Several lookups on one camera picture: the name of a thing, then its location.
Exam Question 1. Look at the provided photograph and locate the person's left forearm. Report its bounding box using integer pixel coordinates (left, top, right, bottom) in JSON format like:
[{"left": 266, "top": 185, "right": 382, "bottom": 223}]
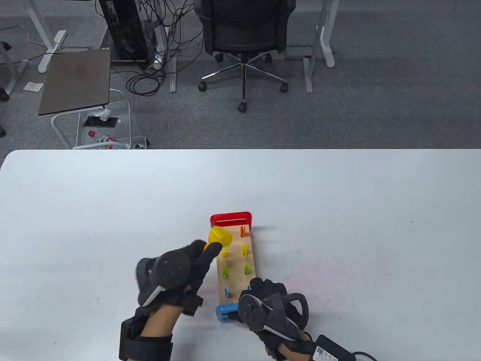
[{"left": 128, "top": 305, "right": 181, "bottom": 361}]

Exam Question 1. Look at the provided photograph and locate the person's left hand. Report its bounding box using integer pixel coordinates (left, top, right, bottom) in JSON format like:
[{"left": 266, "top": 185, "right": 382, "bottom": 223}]
[{"left": 135, "top": 240, "right": 222, "bottom": 320}]

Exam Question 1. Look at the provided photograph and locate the clear plastic storage bin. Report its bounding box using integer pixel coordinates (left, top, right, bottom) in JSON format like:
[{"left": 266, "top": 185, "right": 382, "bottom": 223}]
[{"left": 76, "top": 100, "right": 132, "bottom": 148}]

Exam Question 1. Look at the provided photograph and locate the grey desk leg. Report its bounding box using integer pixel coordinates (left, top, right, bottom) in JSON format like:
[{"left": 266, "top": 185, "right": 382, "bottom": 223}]
[
  {"left": 154, "top": 23, "right": 177, "bottom": 93},
  {"left": 284, "top": 45, "right": 314, "bottom": 93}
]

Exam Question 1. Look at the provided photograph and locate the black wrist box with label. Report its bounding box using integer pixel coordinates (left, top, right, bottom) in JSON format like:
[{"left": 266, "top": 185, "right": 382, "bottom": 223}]
[{"left": 315, "top": 335, "right": 355, "bottom": 361}]

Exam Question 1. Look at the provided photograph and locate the red-capped bottle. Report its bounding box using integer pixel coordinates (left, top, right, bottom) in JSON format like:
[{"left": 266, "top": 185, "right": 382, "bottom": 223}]
[{"left": 88, "top": 130, "right": 121, "bottom": 147}]

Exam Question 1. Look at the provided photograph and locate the rainbow wooden hammer bench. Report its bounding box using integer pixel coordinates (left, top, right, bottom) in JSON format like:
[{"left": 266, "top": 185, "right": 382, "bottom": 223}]
[{"left": 210, "top": 211, "right": 260, "bottom": 323}]

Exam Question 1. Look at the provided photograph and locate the black office chair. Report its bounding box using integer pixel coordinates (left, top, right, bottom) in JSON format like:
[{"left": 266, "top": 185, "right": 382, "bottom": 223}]
[{"left": 194, "top": 0, "right": 297, "bottom": 113}]

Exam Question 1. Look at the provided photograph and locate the black smartphone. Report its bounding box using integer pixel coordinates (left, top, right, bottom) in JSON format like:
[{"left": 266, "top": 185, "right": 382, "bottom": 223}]
[{"left": 83, "top": 116, "right": 119, "bottom": 128}]

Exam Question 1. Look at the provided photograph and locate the grey round glove tracker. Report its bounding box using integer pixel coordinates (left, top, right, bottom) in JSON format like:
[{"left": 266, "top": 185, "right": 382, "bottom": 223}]
[
  {"left": 237, "top": 293, "right": 309, "bottom": 341},
  {"left": 135, "top": 249, "right": 192, "bottom": 307}
]

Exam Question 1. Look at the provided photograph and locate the black wrist strap unit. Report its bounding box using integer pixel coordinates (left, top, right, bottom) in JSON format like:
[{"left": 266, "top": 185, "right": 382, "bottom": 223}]
[{"left": 119, "top": 316, "right": 174, "bottom": 361}]

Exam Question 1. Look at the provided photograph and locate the person's right hand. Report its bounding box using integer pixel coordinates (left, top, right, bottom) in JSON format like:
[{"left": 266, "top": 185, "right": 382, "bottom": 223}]
[{"left": 227, "top": 278, "right": 318, "bottom": 356}]

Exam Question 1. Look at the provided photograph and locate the black cable bundle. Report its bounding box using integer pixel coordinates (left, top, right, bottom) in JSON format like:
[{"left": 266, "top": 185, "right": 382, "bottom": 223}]
[{"left": 126, "top": 0, "right": 205, "bottom": 96}]

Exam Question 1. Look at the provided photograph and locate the white desk leg with foot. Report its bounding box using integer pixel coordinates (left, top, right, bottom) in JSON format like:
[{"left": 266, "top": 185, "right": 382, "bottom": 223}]
[
  {"left": 314, "top": 0, "right": 336, "bottom": 68},
  {"left": 26, "top": 0, "right": 68, "bottom": 74},
  {"left": 0, "top": 47, "right": 29, "bottom": 94}
]

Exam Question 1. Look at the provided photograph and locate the white metal table frame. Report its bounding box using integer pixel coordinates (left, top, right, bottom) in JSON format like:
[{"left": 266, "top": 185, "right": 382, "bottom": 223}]
[{"left": 51, "top": 89, "right": 151, "bottom": 150}]

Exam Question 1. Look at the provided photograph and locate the black computer tower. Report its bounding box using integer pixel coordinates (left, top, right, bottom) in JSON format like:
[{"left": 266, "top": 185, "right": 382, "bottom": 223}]
[{"left": 98, "top": 0, "right": 149, "bottom": 62}]

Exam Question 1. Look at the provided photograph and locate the brown side table top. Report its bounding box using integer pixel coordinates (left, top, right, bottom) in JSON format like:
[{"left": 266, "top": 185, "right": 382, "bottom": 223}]
[{"left": 38, "top": 48, "right": 112, "bottom": 116}]

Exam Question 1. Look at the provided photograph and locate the yellow toy hammer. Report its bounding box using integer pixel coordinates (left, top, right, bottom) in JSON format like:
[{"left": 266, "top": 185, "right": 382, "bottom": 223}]
[{"left": 203, "top": 226, "right": 234, "bottom": 254}]

